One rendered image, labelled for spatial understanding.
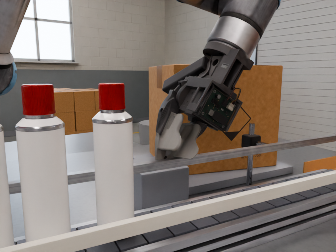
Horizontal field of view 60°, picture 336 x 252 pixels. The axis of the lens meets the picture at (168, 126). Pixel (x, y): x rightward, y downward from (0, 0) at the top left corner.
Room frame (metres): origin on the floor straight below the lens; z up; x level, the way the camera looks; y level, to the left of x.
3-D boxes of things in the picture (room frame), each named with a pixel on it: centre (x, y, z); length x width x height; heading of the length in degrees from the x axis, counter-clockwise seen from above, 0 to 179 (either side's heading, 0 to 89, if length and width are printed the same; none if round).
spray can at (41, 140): (0.33, 0.15, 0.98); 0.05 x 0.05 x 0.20
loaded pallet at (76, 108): (4.13, 1.39, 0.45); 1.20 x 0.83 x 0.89; 38
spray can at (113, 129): (0.38, 0.07, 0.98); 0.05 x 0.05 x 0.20
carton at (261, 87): (0.84, -0.12, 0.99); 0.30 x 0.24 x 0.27; 108
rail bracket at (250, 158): (0.59, -0.19, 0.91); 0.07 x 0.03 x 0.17; 27
